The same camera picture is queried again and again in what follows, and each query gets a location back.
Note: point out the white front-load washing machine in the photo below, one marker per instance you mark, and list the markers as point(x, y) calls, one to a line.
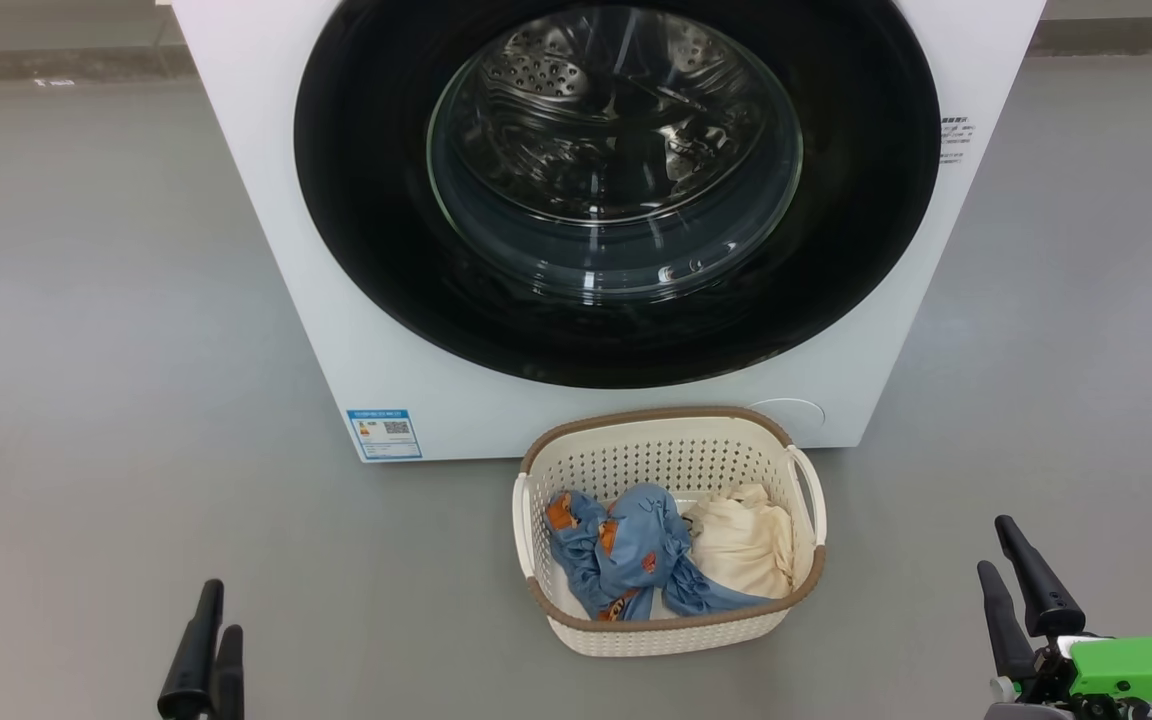
point(266, 250)

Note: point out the black round glass washer door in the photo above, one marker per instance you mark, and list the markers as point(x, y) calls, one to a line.
point(366, 200)

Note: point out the blue garment with orange print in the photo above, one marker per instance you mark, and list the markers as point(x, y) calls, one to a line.
point(626, 545)

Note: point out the cream perforated laundry basket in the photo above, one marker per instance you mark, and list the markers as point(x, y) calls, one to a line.
point(676, 630)

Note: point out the washing machine drum interior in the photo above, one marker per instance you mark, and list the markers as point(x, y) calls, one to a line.
point(596, 110)

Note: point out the blue energy label sticker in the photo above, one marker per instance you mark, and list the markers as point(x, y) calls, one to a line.
point(383, 435)

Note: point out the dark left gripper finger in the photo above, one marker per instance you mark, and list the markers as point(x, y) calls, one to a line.
point(230, 680)
point(191, 670)

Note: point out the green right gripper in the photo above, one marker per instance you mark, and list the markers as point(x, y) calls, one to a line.
point(1136, 675)

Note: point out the round white filter cover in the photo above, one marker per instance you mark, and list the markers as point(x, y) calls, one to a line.
point(791, 418)

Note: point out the printed warning text label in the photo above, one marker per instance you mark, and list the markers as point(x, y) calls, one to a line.
point(957, 140)

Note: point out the cream garment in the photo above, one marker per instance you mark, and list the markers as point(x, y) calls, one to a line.
point(746, 545)

